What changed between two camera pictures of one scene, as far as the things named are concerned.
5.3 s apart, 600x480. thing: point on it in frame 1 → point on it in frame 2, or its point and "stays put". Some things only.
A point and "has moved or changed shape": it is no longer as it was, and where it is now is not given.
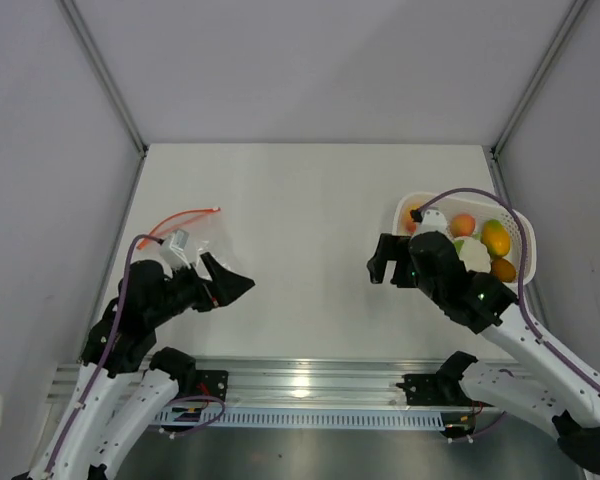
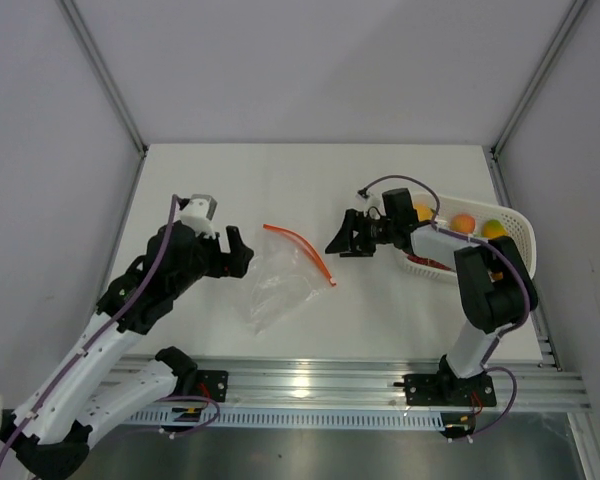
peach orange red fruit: [463, 224] stays put
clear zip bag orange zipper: [204, 233] has moved or changed shape
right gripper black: [390, 247] → [344, 244]
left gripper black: [225, 287] → [234, 263]
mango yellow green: [496, 238] stays put
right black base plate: [431, 390] stays put
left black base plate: [206, 383] stays put
